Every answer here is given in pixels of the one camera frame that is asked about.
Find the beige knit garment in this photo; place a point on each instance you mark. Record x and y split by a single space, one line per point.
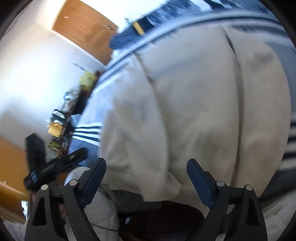
208 93

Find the yellow plastic bag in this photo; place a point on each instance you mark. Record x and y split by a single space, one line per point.
87 81

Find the white navy striped bedspread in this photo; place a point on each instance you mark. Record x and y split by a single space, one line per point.
263 26

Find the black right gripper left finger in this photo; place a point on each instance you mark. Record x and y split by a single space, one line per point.
45 220

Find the brown wooden door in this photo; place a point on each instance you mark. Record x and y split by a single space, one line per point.
87 28

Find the orange wooden furniture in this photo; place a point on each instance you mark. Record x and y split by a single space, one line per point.
13 171

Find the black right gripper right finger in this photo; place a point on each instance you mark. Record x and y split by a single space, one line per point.
238 205

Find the yellow black box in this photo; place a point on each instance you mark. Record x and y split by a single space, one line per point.
56 123

